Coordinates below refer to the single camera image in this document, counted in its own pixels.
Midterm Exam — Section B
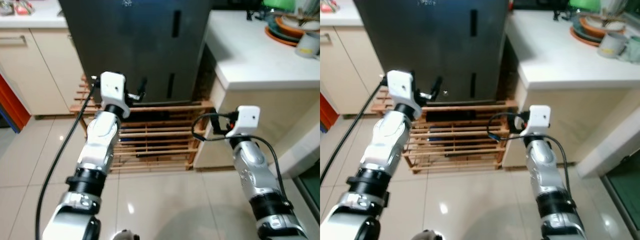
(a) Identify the white kitchen island counter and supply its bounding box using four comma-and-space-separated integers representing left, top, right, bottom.
501, 10, 640, 168
192, 10, 321, 171

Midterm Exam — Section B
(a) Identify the dark grey fridge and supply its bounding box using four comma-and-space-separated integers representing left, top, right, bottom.
58, 0, 214, 104
353, 0, 512, 104

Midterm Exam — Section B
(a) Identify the red pink packet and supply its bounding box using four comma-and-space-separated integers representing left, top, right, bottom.
14, 0, 37, 15
320, 0, 342, 14

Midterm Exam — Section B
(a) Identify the green plastic item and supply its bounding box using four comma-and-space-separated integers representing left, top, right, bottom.
568, 0, 603, 12
262, 0, 301, 12

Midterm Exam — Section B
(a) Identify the dark teal plate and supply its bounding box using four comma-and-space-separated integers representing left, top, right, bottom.
267, 14, 301, 40
572, 16, 603, 43

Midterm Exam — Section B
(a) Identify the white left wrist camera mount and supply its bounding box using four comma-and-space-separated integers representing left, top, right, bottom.
99, 71, 132, 119
386, 70, 425, 119

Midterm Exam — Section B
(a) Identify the pale green mug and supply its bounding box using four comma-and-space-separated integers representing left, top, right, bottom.
619, 42, 640, 64

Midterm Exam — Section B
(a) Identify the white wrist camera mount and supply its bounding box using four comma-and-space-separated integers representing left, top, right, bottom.
225, 105, 261, 139
99, 71, 132, 119
520, 105, 552, 138
386, 70, 425, 119

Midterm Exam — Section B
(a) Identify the brown bowl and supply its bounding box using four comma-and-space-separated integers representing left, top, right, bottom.
580, 17, 626, 40
275, 16, 317, 39

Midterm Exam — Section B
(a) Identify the pale kitchen vessel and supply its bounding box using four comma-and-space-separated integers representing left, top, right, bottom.
597, 0, 633, 26
295, 0, 321, 23

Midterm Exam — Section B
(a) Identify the beige kitchen cabinet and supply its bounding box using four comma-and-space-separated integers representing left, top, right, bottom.
320, 0, 386, 117
0, 0, 85, 117

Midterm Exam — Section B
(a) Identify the blue board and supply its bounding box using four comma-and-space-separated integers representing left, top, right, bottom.
0, 116, 22, 134

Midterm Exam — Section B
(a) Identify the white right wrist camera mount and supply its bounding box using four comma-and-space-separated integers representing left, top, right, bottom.
520, 105, 552, 138
225, 105, 261, 139

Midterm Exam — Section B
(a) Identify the grey mug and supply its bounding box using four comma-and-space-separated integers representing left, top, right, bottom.
597, 32, 629, 59
295, 31, 321, 60

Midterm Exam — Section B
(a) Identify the orange plate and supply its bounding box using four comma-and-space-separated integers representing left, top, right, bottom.
570, 26, 607, 48
264, 24, 303, 48

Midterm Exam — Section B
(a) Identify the wooden slatted rack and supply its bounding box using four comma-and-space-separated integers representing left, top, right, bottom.
371, 86, 519, 174
69, 75, 217, 172

